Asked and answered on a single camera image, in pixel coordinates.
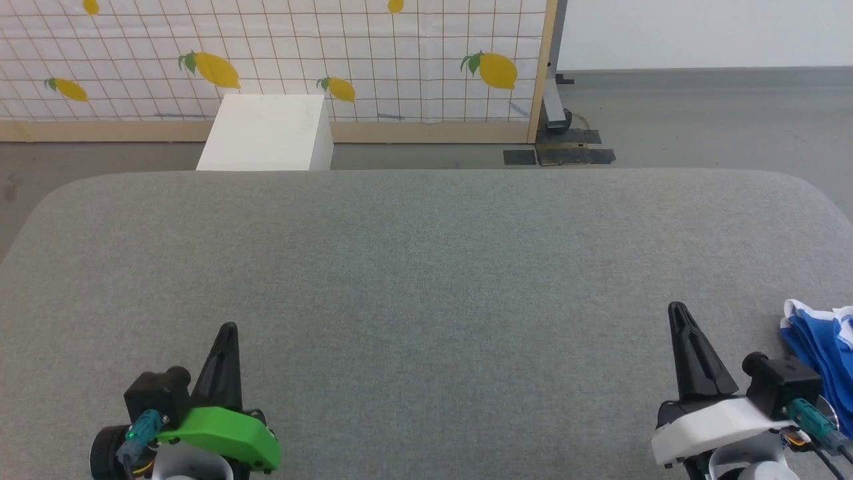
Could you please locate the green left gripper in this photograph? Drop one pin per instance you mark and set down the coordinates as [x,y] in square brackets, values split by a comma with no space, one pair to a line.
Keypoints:
[226,433]

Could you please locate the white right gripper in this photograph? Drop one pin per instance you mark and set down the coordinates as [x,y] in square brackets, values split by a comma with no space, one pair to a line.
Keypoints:
[713,423]

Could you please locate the blue and white garment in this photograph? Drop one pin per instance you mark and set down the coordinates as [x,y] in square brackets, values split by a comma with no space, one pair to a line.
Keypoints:
[823,353]

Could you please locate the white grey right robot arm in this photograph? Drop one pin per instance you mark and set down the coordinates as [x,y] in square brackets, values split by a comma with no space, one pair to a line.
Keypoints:
[750,466]

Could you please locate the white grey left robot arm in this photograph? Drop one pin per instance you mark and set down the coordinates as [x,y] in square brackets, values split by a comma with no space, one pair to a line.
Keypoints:
[190,466]

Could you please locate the grey fabric sofa seat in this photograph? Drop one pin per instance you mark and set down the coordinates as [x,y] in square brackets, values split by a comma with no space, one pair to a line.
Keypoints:
[426,280]

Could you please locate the long black floor mat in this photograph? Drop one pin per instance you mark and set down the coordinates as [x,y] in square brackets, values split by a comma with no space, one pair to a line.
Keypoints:
[580,156]

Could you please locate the white rectangular box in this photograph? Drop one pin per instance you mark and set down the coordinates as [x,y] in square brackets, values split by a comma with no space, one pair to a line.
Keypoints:
[266,133]

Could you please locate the small black floor mat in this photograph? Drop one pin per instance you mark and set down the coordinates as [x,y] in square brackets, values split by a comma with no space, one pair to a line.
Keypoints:
[520,157]

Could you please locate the lemon print partition screen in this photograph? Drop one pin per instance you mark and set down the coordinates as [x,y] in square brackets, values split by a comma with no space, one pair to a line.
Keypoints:
[266,40]

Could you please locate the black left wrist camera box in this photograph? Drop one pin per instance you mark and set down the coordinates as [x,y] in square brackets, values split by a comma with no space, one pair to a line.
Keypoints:
[156,396]

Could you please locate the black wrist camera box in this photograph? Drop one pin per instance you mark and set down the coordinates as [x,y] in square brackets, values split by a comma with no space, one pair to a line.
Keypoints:
[156,396]
[786,386]

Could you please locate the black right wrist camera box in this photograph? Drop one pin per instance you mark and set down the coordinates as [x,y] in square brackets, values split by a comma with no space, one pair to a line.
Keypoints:
[786,386]

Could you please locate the grey metal stand post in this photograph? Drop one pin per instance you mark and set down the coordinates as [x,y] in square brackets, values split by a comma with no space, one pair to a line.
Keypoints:
[554,93]

